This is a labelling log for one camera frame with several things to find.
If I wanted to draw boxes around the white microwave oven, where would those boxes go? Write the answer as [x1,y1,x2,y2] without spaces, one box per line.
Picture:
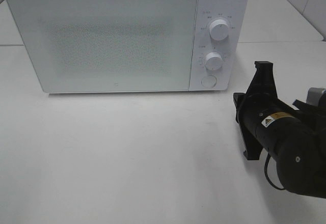
[5,0,249,96]

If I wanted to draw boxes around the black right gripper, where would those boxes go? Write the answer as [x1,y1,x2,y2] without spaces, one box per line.
[233,61,278,160]

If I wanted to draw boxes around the white microwave door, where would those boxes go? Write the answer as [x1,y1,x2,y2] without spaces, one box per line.
[7,0,197,93]

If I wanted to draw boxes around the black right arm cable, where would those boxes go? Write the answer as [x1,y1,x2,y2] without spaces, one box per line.
[263,155,286,191]

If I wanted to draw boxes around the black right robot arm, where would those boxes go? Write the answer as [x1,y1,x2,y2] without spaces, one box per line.
[233,61,325,198]

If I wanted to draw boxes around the round white door release button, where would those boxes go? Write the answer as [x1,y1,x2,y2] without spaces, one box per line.
[201,75,217,89]

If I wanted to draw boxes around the white microwave knob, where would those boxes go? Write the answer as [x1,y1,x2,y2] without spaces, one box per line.
[208,17,230,41]
[204,52,223,71]

